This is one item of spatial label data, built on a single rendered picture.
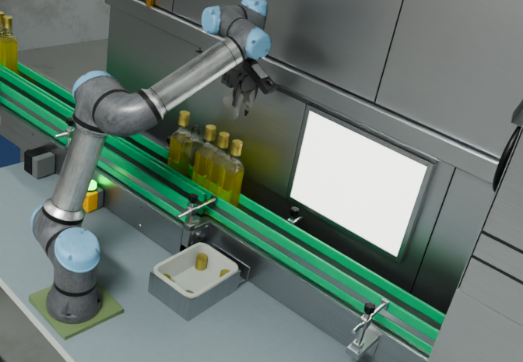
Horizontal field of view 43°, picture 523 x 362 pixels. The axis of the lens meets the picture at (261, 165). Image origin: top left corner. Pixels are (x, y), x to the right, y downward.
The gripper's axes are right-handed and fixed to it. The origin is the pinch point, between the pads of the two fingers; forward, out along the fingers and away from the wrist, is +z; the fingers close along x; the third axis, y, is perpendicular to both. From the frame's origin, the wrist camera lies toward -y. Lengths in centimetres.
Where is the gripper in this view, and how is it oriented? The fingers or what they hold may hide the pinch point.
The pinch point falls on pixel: (241, 114)
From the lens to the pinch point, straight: 203.0
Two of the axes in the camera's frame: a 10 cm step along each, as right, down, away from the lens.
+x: -6.2, 2.9, -7.3
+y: -7.6, -4.2, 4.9
